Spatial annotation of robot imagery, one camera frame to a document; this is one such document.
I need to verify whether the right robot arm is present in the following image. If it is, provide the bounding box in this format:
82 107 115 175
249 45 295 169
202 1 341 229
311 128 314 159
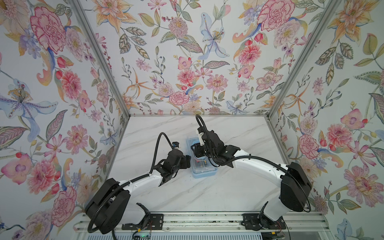
191 127 312 229

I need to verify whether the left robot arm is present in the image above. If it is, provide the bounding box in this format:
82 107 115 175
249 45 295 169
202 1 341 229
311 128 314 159
85 149 191 234

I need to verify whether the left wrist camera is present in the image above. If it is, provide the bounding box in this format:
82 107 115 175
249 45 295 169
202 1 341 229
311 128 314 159
172 142 180 149

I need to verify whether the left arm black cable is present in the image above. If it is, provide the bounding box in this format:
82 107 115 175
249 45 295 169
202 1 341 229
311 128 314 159
86 132 176 234

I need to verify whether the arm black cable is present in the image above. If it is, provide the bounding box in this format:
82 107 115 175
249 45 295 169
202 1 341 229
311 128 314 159
86 132 176 234
195 114 312 213

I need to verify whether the aluminium front rail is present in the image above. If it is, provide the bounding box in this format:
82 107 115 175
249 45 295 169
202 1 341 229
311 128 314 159
73 211 331 233

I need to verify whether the blue plastic tool box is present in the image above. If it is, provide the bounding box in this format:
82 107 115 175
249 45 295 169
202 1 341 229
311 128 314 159
186 137 218 179

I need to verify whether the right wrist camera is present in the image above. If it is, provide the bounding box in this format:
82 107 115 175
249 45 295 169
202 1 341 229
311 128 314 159
196 127 205 146

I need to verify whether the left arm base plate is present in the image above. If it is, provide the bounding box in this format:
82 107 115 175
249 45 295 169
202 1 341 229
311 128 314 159
120 203 164 231

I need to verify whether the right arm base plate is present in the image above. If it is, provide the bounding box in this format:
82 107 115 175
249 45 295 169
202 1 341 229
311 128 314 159
240 202 283 231

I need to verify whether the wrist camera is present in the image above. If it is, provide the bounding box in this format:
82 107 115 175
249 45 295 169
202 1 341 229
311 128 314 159
196 127 205 146
172 142 180 149

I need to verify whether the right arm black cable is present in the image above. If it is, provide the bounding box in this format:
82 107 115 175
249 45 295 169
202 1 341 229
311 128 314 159
195 114 312 213

